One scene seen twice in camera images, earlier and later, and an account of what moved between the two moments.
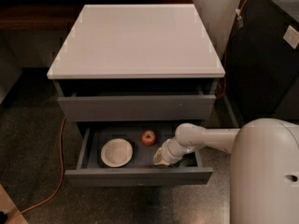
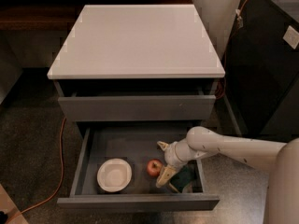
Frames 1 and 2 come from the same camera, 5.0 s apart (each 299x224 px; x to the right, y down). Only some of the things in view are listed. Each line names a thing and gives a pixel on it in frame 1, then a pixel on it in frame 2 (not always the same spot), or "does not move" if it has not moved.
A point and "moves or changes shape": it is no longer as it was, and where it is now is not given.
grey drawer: x=122 y=154 moves or changes shape
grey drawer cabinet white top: x=136 y=63 does not move
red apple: x=149 y=138 -> x=153 y=167
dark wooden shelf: x=60 y=13 does not move
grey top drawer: x=136 y=107 does not move
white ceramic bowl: x=117 y=152 -> x=114 y=175
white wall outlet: x=291 y=36 does not move
